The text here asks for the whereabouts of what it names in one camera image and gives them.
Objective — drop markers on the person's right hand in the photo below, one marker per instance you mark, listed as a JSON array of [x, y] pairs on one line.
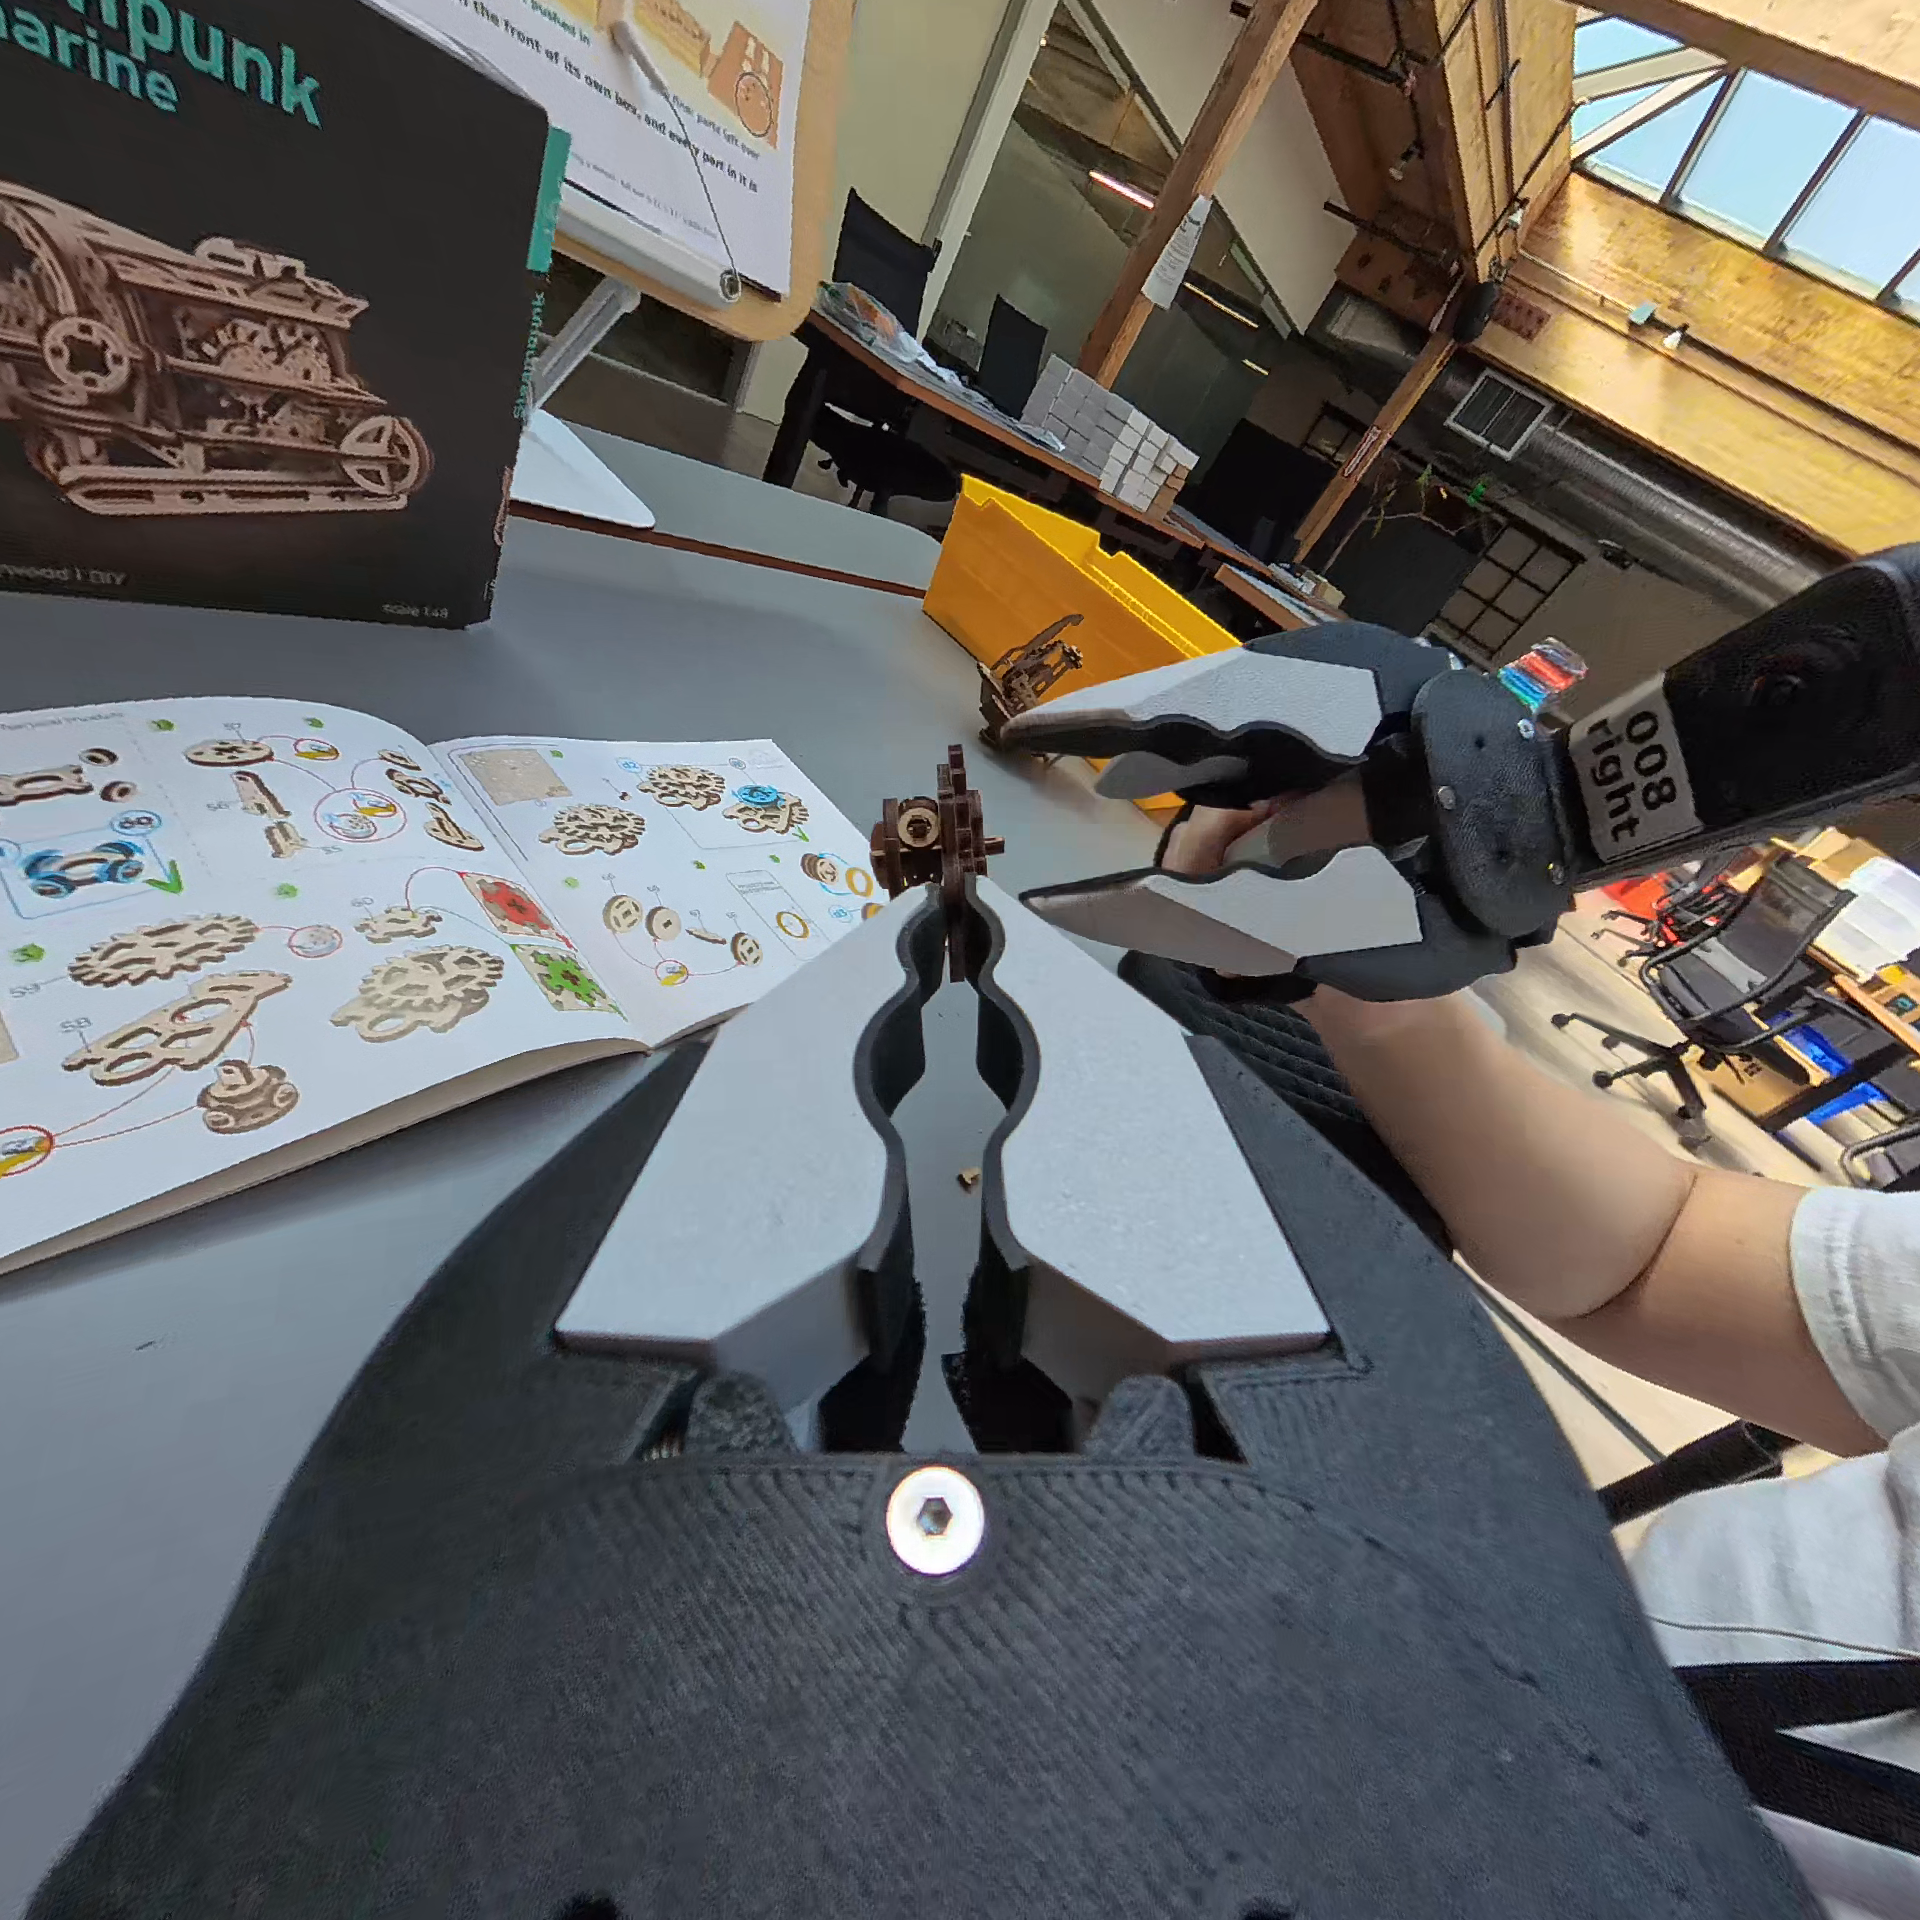
[[1207, 848]]

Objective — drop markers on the printed instruction sheet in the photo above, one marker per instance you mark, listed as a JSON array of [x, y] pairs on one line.
[[676, 90]]

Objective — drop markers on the yellow plastic bin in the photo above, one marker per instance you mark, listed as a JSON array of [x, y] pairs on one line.
[[1036, 586]]

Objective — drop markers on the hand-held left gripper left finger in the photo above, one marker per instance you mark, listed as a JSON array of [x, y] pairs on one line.
[[735, 1200]]

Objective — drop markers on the black office chair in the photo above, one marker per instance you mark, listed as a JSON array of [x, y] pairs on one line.
[[885, 253], [1724, 973]]

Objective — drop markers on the stack of colourful trays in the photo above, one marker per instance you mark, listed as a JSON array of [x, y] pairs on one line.
[[1546, 667]]

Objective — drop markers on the partly built wooden model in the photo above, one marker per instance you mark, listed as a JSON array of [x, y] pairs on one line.
[[1036, 674]]

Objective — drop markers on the wooden gear assembly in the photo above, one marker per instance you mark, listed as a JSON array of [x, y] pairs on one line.
[[916, 840]]

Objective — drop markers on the open instruction booklet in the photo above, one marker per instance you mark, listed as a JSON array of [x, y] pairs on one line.
[[452, 901]]

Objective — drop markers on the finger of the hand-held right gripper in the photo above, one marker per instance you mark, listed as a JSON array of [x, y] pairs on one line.
[[1260, 922], [1202, 697]]

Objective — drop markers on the brown wooden table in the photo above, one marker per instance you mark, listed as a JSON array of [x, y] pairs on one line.
[[961, 399]]

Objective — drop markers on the stack of white boxes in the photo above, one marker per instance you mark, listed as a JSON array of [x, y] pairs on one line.
[[1118, 428]]

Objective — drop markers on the wooden display board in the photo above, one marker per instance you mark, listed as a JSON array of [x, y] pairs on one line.
[[820, 148]]

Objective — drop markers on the black quilted wrist rest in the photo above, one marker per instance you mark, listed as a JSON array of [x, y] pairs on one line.
[[1277, 1049]]

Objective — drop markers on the black model kit box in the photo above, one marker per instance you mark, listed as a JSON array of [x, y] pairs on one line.
[[422, 180]]

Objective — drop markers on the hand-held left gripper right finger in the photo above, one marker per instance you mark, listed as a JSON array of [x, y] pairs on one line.
[[1155, 1200]]

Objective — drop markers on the person's right forearm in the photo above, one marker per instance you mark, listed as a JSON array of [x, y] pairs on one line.
[[1575, 1243]]

